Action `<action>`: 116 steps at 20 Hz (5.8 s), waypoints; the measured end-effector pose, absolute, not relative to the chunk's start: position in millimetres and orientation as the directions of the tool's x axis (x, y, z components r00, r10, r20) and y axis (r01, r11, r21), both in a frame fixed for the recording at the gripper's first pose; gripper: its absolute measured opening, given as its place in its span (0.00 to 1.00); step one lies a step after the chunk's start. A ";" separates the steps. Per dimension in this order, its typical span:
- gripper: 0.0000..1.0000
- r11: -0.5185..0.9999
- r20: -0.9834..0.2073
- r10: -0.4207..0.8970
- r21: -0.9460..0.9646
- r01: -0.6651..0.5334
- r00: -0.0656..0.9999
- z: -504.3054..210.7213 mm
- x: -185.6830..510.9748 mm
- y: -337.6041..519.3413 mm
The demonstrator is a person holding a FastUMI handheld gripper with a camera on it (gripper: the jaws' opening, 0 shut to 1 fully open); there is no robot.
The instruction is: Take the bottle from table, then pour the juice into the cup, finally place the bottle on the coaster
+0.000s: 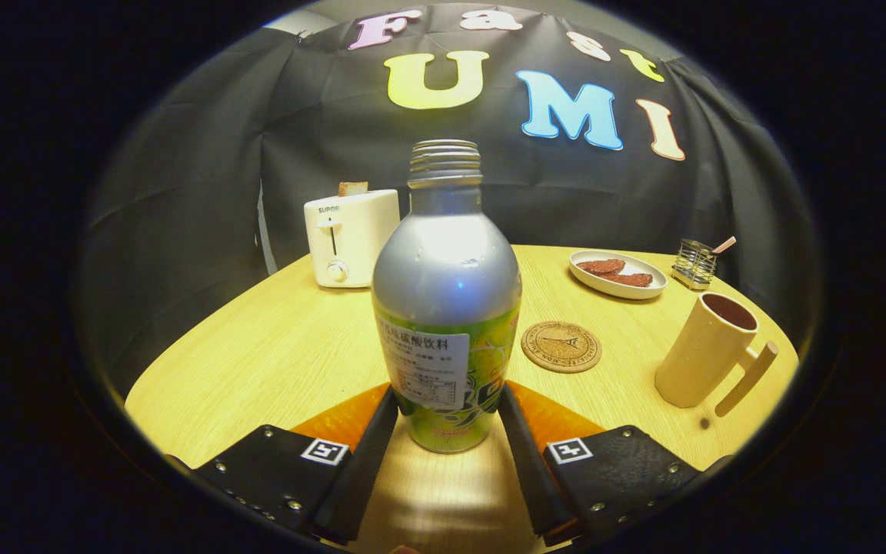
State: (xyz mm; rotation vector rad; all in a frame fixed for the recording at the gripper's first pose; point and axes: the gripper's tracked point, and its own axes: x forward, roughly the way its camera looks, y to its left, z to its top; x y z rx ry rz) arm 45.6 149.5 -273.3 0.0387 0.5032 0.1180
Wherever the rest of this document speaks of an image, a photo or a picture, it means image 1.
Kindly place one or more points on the round cork coaster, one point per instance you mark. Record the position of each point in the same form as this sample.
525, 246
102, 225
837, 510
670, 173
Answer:
561, 347

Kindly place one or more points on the silver green juice bottle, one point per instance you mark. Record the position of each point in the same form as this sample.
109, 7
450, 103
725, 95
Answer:
447, 269

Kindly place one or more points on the pink stick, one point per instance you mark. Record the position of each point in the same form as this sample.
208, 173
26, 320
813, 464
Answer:
724, 245

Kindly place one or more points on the white oval plate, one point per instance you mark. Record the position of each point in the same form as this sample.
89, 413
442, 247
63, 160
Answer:
604, 288

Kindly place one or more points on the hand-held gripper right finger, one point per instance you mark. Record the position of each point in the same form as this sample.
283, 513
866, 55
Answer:
531, 477

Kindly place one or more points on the toast slice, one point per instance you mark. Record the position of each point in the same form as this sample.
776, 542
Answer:
353, 188

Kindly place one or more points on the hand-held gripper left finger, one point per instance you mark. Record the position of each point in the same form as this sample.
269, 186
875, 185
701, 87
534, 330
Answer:
358, 477

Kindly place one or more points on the white toaster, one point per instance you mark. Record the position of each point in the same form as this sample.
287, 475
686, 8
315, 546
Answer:
358, 238

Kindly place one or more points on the light wooden table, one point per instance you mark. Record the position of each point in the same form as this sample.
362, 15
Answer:
274, 354

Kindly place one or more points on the black backdrop cloth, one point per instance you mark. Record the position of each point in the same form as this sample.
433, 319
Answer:
181, 192

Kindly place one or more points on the brown meat slice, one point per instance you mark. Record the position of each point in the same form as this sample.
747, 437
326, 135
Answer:
631, 280
601, 266

